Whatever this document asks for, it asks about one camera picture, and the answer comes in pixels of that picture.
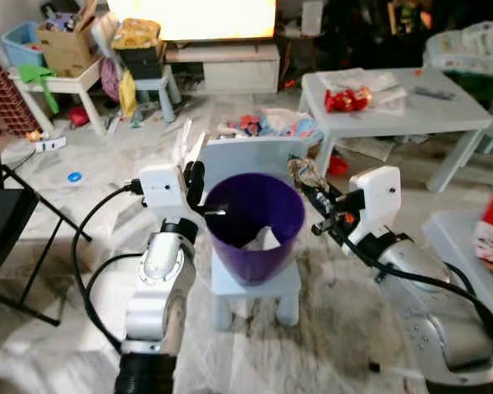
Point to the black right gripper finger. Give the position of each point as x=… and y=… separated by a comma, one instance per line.
x=312, y=190
x=319, y=207

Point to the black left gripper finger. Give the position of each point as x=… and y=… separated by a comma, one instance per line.
x=195, y=182
x=215, y=213

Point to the paper trash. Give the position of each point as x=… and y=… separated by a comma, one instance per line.
x=302, y=172

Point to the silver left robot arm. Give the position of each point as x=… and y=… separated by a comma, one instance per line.
x=160, y=271

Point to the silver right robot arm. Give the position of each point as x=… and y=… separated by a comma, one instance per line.
x=431, y=320

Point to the purple plastic rubbish bin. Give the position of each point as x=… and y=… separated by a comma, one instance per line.
x=255, y=205

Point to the light blue storage bin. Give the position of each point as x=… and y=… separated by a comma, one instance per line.
x=20, y=45

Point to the red floor object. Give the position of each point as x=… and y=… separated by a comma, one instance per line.
x=338, y=166

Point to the white crumpled paper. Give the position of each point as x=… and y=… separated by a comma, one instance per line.
x=264, y=240

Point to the light blue child chair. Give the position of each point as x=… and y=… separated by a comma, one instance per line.
x=246, y=152

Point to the colourful clothes pile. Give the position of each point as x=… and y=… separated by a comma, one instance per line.
x=271, y=125

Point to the red snack packet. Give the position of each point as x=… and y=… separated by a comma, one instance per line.
x=347, y=99

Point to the light blue plastic stool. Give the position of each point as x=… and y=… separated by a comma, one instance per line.
x=166, y=82

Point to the light blue plastic table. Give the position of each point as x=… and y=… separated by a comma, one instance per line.
x=456, y=246
x=427, y=115

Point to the white television bench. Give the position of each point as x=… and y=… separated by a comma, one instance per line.
x=230, y=70

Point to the grey storage crate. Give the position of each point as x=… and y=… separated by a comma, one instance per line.
x=141, y=71
x=140, y=54

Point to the pink bag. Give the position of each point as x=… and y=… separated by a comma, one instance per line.
x=111, y=80

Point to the pink red floor item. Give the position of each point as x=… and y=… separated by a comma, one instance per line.
x=79, y=116

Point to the white power strip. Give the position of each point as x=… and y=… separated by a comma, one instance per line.
x=51, y=144

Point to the grey remote control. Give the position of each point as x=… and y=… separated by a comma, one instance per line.
x=434, y=93

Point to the small white plastic table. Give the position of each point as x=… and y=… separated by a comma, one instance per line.
x=78, y=82

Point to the yellow snack bag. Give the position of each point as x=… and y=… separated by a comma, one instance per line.
x=138, y=33

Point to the bright television screen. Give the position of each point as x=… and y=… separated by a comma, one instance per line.
x=193, y=18

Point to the brown cardboard box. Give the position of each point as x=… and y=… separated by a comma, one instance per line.
x=66, y=53

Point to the green plastic item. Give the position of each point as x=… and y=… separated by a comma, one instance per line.
x=34, y=74

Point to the white printed plastic bag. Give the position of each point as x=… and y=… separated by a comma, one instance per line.
x=468, y=49

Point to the red lattice basket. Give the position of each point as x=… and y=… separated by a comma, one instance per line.
x=4, y=94

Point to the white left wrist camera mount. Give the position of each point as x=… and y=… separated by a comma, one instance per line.
x=160, y=193

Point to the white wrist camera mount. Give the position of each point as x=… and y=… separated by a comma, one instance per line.
x=160, y=193
x=378, y=193

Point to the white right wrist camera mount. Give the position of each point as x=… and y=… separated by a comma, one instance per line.
x=378, y=193

